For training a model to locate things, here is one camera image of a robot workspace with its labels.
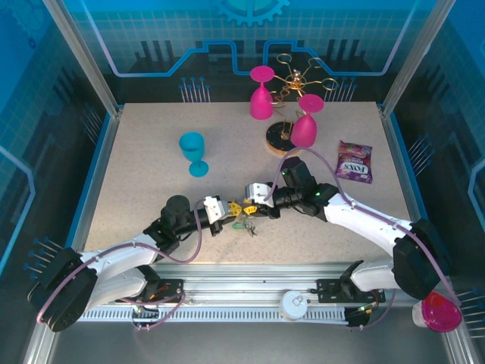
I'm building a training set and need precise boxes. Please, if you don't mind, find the key with green tag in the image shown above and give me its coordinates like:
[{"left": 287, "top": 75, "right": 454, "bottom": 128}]
[{"left": 231, "top": 218, "right": 259, "bottom": 238}]

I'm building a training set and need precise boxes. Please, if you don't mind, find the pink plastic goblet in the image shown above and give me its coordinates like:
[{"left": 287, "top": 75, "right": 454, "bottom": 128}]
[
  {"left": 289, "top": 94, "right": 325, "bottom": 149},
  {"left": 249, "top": 65, "right": 276, "bottom": 121}
]

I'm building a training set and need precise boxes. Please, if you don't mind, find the purple candy bag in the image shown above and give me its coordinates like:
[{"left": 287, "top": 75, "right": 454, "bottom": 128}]
[{"left": 335, "top": 140, "right": 374, "bottom": 186}]

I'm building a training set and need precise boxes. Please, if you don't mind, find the blue plastic goblet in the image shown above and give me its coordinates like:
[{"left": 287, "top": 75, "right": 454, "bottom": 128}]
[{"left": 178, "top": 131, "right": 210, "bottom": 178}]

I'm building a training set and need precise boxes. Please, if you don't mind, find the white tin can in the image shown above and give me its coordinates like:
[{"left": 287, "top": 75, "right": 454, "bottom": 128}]
[{"left": 279, "top": 290, "right": 308, "bottom": 322}]

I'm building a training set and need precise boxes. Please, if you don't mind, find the pink and white plastic cup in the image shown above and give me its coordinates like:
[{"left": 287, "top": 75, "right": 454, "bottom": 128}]
[{"left": 411, "top": 290, "right": 463, "bottom": 334}]

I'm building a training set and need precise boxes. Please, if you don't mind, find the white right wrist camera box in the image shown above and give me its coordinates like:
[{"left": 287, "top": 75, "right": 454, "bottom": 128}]
[{"left": 244, "top": 182, "right": 277, "bottom": 209}]

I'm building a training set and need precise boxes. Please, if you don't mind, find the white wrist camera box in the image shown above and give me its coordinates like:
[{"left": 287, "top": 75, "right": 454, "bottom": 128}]
[
  {"left": 202, "top": 195, "right": 231, "bottom": 225},
  {"left": 244, "top": 182, "right": 277, "bottom": 209}
]

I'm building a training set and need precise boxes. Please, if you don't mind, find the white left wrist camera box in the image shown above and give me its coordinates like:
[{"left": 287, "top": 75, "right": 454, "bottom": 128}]
[{"left": 202, "top": 195, "right": 231, "bottom": 225}]

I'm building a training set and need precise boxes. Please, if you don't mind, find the gold wire glass rack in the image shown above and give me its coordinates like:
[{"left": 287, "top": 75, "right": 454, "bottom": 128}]
[{"left": 264, "top": 52, "right": 339, "bottom": 158}]

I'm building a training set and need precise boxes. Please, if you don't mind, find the aluminium front rail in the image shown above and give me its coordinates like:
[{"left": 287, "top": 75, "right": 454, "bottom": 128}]
[{"left": 45, "top": 263, "right": 455, "bottom": 310}]

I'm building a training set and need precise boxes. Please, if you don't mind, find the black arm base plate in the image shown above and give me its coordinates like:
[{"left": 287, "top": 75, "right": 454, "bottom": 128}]
[
  {"left": 147, "top": 278, "right": 187, "bottom": 304},
  {"left": 316, "top": 278, "right": 386, "bottom": 304}
]

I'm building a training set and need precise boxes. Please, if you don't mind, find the aluminium table side rail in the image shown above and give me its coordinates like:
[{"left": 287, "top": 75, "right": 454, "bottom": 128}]
[
  {"left": 378, "top": 105, "right": 437, "bottom": 274},
  {"left": 62, "top": 108, "right": 124, "bottom": 276}
]

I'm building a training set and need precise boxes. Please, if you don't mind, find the white slotted cable duct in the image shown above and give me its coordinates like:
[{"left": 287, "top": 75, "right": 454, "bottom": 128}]
[{"left": 59, "top": 307, "right": 350, "bottom": 323}]

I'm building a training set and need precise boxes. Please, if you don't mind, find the aluminium frame post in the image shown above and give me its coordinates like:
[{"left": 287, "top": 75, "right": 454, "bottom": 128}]
[
  {"left": 41, "top": 0, "right": 124, "bottom": 118},
  {"left": 378, "top": 0, "right": 458, "bottom": 118}
]

